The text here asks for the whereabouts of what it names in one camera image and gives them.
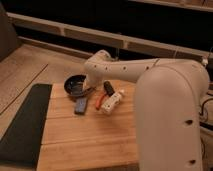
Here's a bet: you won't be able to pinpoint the black floor cables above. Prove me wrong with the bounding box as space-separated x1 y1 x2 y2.
199 96 213 132

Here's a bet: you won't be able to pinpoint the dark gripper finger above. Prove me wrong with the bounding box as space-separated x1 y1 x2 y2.
70 87 95 98

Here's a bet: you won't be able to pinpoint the white wooden shelf frame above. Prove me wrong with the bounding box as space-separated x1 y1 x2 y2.
7 12 213 59

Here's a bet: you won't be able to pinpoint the white wall cable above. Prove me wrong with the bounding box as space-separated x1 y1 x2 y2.
201 46 213 68

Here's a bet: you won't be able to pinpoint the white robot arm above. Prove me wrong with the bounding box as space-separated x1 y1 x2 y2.
84 50 210 171

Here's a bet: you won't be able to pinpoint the black floor mat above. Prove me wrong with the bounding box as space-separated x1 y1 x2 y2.
0 84 52 167

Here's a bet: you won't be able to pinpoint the dark blue bowl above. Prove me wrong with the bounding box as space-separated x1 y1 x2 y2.
64 75 86 97

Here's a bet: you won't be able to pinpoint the blue sponge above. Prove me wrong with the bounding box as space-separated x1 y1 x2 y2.
74 97 87 115

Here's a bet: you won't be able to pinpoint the dark brown eggplant toy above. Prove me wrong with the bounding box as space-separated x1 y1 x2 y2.
104 81 115 96

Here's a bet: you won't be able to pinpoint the light wooden board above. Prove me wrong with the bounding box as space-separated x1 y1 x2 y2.
36 81 139 171

